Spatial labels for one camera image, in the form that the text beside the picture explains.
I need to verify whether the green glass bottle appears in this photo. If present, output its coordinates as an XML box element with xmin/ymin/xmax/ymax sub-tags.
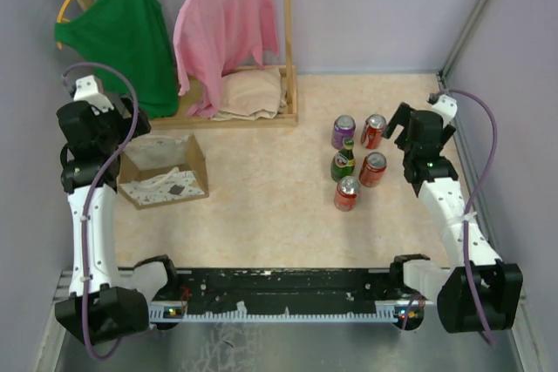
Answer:
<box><xmin>330</xmin><ymin>138</ymin><xmax>356</xmax><ymax>182</ymax></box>

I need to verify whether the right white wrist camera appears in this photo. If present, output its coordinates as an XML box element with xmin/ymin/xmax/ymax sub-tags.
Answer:
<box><xmin>427</xmin><ymin>92</ymin><xmax>458</xmax><ymax>125</ymax></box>

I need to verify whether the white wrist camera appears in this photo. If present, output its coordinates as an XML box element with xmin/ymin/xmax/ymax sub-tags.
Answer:
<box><xmin>73</xmin><ymin>75</ymin><xmax>114</xmax><ymax>113</ymax></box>
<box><xmin>427</xmin><ymin>92</ymin><xmax>458</xmax><ymax>125</ymax></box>

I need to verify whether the wooden clothes rack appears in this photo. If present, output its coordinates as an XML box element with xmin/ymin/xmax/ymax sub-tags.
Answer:
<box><xmin>57</xmin><ymin>0</ymin><xmax>298</xmax><ymax>130</ymax></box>

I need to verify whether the beige folded cloth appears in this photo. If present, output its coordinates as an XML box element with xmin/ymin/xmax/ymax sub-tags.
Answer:
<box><xmin>211</xmin><ymin>69</ymin><xmax>287</xmax><ymax>121</ymax></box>

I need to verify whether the purple soda can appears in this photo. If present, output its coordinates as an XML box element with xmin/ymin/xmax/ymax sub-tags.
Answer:
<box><xmin>331</xmin><ymin>114</ymin><xmax>356</xmax><ymax>150</ymax></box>

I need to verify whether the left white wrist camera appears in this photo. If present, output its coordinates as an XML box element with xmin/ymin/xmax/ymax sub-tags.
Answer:
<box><xmin>73</xmin><ymin>75</ymin><xmax>114</xmax><ymax>113</ymax></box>

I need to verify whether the green tank top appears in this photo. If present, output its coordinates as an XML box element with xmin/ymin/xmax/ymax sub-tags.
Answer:
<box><xmin>54</xmin><ymin>0</ymin><xmax>179</xmax><ymax>118</ymax></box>

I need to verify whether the canvas bag with cartoon print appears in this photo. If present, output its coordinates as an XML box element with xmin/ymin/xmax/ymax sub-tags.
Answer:
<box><xmin>118</xmin><ymin>134</ymin><xmax>209</xmax><ymax>210</ymax></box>

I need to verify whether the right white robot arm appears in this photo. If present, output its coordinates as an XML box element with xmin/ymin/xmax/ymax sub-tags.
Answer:
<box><xmin>383</xmin><ymin>103</ymin><xmax>523</xmax><ymax>334</ymax></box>

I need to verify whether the red cola can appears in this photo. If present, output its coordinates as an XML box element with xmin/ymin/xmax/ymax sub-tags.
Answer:
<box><xmin>360</xmin><ymin>113</ymin><xmax>387</xmax><ymax>150</ymax></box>
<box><xmin>334</xmin><ymin>176</ymin><xmax>360</xmax><ymax>212</ymax></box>
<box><xmin>358</xmin><ymin>152</ymin><xmax>387</xmax><ymax>187</ymax></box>

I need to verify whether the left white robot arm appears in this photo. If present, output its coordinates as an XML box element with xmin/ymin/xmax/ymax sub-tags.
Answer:
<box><xmin>55</xmin><ymin>96</ymin><xmax>181</xmax><ymax>348</ymax></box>

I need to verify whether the pink t-shirt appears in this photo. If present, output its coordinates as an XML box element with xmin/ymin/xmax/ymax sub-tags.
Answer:
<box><xmin>173</xmin><ymin>0</ymin><xmax>279</xmax><ymax>118</ymax></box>

